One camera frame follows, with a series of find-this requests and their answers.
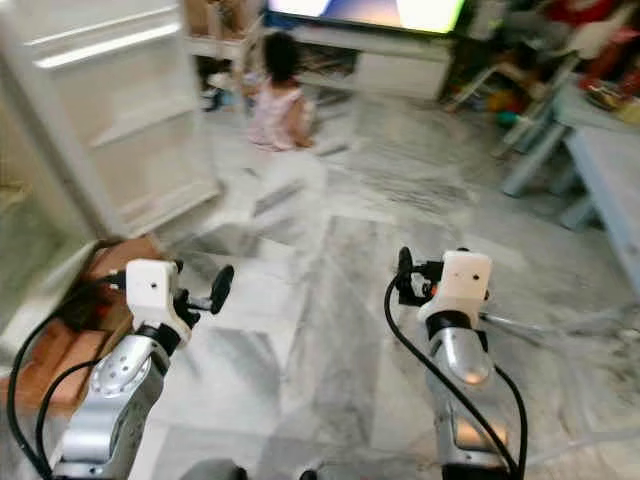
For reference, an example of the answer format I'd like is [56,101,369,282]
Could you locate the white fridge door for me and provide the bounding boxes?
[0,0,223,241]

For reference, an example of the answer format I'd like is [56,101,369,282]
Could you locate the red clay brick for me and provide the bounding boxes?
[85,235,166,286]
[0,290,126,411]

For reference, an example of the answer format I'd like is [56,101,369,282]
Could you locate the grey robot left leg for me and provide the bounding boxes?
[178,458,246,480]

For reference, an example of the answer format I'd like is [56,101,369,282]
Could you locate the child in pink dress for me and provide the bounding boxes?
[228,32,316,153]

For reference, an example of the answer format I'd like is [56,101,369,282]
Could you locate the white television cabinet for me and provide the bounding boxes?
[185,25,453,101]

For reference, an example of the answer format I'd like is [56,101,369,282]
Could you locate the grey low table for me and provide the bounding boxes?
[500,80,640,296]

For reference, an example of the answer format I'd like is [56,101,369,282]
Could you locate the small dish with food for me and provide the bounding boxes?
[585,78,640,111]

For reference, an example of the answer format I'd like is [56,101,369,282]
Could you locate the flat screen television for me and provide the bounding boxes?
[265,0,469,36]

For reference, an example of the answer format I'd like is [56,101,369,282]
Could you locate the person in red top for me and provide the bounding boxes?
[500,0,640,81]

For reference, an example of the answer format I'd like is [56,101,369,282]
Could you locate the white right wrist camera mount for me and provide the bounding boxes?
[418,250,493,326]

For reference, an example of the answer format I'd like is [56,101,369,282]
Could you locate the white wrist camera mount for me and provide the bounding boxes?
[125,258,186,331]
[418,250,493,326]

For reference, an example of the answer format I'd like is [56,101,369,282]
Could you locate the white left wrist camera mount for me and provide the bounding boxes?
[125,258,186,331]

